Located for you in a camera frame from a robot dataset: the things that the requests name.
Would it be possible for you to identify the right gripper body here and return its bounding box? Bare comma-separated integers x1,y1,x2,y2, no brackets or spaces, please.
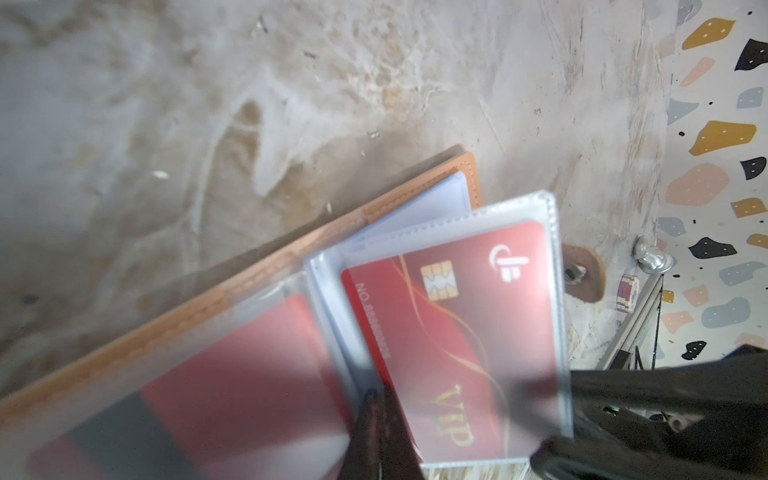
509,345,767,479

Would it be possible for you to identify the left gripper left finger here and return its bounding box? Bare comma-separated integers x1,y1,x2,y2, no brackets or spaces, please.
337,390,382,480

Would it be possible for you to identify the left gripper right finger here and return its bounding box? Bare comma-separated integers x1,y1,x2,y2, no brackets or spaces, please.
380,386,424,480

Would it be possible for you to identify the tan leather card holder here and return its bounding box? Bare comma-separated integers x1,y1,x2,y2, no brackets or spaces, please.
1,153,606,479

